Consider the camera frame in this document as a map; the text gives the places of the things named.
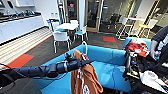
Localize white plastic hanger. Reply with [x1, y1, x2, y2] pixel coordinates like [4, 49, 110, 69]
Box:
[80, 40, 89, 56]

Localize orange hooded garment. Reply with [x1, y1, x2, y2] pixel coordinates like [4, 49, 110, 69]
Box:
[69, 49, 104, 94]

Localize large blue sofa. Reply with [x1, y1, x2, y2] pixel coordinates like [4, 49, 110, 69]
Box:
[31, 43, 134, 94]

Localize white chair teal seat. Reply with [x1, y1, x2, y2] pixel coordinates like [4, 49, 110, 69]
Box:
[69, 19, 80, 26]
[46, 19, 63, 33]
[73, 24, 89, 43]

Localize white square table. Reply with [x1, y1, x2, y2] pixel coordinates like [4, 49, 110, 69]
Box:
[55, 22, 79, 32]

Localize wooden glass door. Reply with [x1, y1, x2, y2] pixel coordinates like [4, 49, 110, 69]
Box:
[84, 0, 103, 33]
[64, 0, 80, 23]

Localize black office chair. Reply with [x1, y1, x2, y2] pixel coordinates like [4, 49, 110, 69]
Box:
[108, 13, 122, 31]

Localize white bar stool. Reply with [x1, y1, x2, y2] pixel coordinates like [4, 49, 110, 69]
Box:
[115, 17, 133, 40]

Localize red garment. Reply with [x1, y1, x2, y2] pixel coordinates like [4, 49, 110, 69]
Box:
[125, 41, 151, 58]

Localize tall white table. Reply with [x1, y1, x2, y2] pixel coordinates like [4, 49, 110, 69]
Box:
[124, 16, 148, 38]

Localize white kitchen base cabinets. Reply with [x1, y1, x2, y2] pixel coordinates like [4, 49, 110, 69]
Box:
[0, 13, 45, 44]

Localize yellow bar stool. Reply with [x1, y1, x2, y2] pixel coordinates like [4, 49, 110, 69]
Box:
[137, 19, 158, 39]

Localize person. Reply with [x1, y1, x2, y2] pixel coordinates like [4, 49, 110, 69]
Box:
[149, 24, 168, 68]

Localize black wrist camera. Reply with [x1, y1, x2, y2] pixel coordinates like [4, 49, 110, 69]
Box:
[64, 52, 74, 62]

